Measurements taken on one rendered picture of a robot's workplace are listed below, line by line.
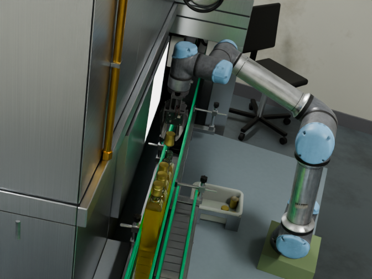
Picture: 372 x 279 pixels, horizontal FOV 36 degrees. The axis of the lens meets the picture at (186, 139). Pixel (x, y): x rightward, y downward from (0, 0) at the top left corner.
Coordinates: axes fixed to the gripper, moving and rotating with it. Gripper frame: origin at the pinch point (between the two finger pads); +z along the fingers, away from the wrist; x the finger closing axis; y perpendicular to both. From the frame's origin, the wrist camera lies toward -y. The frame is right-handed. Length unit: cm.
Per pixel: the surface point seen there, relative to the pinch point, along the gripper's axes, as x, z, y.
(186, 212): 11.5, 36.4, -4.5
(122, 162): -13.7, 2.7, 17.5
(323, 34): 107, 51, -282
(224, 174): 28, 50, -54
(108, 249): -14.1, 36.3, 23.2
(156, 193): -0.9, 11.0, 19.7
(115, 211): -14.0, 23.6, 17.6
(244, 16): 25, -15, -96
